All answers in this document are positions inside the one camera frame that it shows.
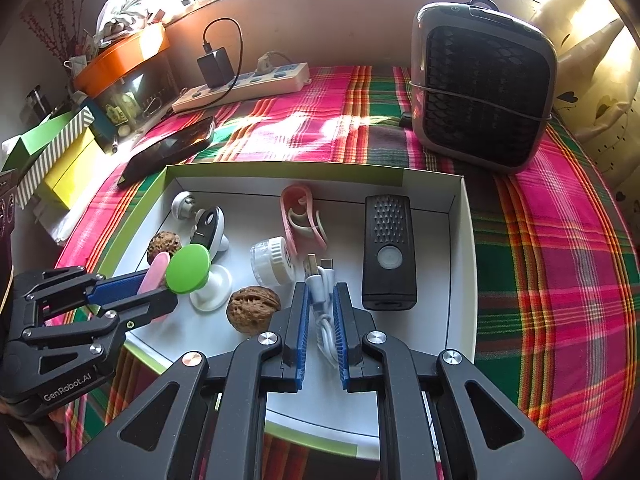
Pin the white plug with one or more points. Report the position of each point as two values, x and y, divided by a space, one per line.
265 62

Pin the striped box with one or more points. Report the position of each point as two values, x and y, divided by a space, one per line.
50 160

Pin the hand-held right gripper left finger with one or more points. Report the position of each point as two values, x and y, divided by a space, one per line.
302 340

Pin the black charger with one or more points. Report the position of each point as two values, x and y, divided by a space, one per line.
215 67

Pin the black white round gadget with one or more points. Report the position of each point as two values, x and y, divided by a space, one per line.
207 225

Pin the pink oval stick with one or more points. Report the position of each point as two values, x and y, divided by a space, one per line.
155 272

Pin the walnut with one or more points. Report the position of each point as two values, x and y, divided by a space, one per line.
252 308
162 246

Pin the black smartphone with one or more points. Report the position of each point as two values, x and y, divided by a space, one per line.
165 152

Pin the green top white holder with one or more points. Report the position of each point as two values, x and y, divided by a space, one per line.
187 270

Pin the grey space heater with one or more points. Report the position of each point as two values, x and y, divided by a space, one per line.
480 90

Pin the dark glass jar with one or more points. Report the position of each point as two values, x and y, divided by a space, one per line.
39 100

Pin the white plastic sheet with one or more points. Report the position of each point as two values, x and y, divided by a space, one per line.
57 222

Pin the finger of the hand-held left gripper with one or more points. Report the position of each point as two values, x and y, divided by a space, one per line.
117 287
145 305

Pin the pink loop clip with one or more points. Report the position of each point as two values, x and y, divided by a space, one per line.
289 225

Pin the green white cardboard box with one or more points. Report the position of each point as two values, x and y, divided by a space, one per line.
440 260

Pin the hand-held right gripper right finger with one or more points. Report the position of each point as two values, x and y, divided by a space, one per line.
341 340

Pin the white power strip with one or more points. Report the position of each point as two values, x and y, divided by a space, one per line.
250 87

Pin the black heater plug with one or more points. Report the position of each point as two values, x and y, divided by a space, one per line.
406 119

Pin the white round wall hook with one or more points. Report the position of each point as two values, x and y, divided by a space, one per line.
182 205

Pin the black rectangular light device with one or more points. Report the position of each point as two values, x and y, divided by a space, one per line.
389 250

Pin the white plastic bag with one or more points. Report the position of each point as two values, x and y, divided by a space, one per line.
120 10

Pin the white round ribbed cap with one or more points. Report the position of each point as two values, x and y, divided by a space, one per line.
272 262

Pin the red branch decoration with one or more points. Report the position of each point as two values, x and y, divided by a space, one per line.
55 15

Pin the teal box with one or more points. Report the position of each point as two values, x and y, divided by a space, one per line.
100 125

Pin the cream heart print curtain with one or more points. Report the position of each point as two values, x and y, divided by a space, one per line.
600 85

